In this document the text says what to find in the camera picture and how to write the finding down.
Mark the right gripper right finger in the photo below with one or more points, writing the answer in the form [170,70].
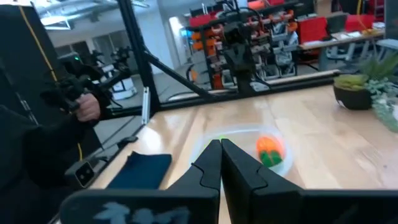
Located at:
[239,174]

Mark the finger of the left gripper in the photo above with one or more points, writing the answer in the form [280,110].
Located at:
[233,59]
[248,68]

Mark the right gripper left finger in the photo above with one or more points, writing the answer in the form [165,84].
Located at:
[205,174]

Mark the orange toy carrot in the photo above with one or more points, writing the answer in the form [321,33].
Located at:
[269,149]

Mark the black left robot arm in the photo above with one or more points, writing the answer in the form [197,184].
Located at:
[248,17]

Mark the clear plastic tupperware container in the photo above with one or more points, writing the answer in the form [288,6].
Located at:
[242,133]

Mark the dark blue folded cloth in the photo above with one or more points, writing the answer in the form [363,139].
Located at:
[140,171]

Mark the silver aluminium extrusion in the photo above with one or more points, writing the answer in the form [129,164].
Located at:
[145,105]

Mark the wooden desk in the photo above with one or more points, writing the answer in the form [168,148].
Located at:
[342,39]

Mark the potted succulent plant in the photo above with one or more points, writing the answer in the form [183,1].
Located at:
[363,90]

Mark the person's hand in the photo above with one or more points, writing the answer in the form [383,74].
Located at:
[88,107]

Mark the person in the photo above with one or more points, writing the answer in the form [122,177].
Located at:
[28,140]

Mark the black table-level camera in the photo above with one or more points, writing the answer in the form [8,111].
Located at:
[80,174]

